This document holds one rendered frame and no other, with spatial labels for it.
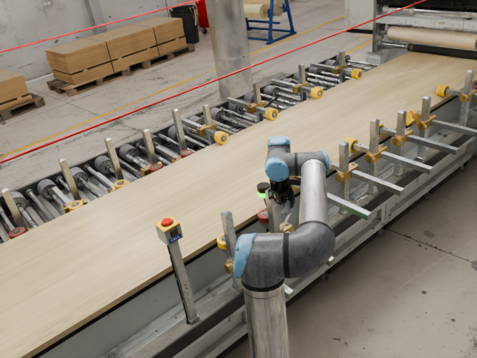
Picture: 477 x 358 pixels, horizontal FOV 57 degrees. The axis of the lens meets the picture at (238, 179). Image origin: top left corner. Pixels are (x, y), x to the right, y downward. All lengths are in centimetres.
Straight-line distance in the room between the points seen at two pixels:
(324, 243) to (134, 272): 105
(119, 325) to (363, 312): 150
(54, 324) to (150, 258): 46
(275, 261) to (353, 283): 196
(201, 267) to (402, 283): 145
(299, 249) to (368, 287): 195
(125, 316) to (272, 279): 103
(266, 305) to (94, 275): 104
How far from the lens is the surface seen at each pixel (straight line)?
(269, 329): 123
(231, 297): 202
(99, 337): 204
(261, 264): 111
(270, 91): 384
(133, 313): 206
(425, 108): 281
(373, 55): 458
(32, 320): 198
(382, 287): 304
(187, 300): 187
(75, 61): 772
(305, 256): 111
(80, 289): 200
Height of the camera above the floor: 215
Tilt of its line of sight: 31 degrees down
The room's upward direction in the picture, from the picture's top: 9 degrees counter-clockwise
